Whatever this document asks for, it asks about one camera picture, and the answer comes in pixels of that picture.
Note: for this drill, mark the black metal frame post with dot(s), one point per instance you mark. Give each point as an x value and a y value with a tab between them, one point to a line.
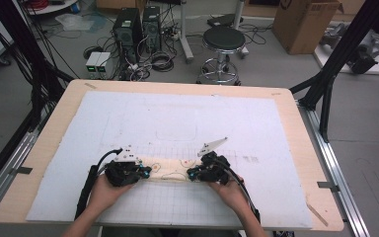
19	42
339	56

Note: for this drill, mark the grey metal clamp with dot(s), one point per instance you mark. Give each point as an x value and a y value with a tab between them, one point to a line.
21	170
328	186

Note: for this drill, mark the white stand leg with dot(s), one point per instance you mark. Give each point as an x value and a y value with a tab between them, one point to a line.
240	19
185	29

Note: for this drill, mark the person's right hand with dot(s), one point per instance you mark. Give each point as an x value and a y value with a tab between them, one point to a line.
232	196

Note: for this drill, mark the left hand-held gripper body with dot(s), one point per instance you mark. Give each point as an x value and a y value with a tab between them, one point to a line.
125	168

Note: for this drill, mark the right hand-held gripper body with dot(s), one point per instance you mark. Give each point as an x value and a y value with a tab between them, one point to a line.
212	168

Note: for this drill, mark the person's left hand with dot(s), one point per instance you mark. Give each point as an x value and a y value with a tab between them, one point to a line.
103	196

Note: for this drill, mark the slim black computer tower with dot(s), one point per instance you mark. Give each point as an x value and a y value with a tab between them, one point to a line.
151	28

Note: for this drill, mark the cardboard box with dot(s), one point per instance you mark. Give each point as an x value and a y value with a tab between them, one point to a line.
304	26

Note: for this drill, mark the cream towel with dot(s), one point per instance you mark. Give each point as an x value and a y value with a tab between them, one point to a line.
169	169

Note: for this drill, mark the white foam mat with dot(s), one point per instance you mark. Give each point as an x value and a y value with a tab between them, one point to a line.
177	115

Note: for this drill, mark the white power supply box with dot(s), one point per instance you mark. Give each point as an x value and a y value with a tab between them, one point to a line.
103	62
92	62

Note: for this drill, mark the black flat case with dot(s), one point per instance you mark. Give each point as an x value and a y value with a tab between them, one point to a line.
223	20

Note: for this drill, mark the round white table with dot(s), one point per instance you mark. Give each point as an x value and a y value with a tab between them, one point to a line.
51	7

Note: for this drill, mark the thin wooden stick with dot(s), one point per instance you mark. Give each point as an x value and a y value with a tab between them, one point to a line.
317	212

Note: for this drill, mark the large black computer tower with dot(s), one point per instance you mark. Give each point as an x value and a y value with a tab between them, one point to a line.
127	31

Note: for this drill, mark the aluminium rail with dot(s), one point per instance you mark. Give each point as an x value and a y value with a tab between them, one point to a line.
10	164
339	177

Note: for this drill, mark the black round stool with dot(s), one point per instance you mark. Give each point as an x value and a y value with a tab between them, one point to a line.
223	39

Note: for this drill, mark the white board with equipment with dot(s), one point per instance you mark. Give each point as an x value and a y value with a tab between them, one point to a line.
352	61

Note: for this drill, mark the clear plastic bag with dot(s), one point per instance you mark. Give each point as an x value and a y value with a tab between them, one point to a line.
74	22

